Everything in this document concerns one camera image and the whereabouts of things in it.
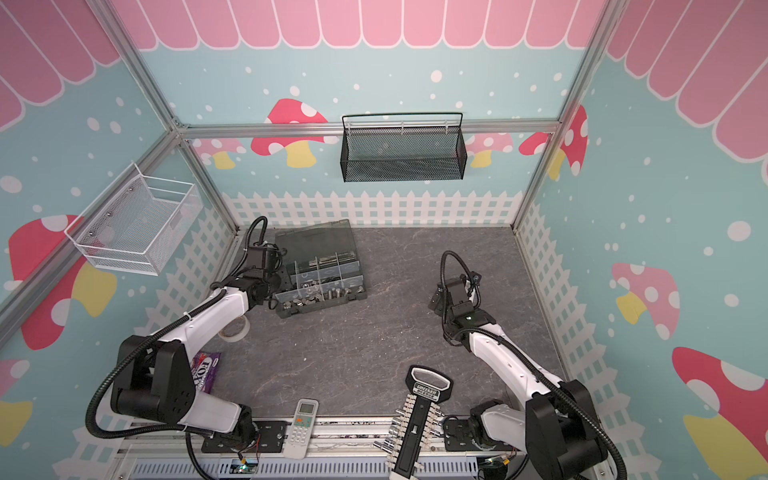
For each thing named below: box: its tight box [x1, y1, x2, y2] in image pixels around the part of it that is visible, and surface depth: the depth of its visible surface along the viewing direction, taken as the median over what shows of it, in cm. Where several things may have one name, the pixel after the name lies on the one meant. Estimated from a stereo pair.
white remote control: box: [283, 398, 319, 460], surface depth 76 cm
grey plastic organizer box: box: [275, 219, 367, 319], surface depth 102 cm
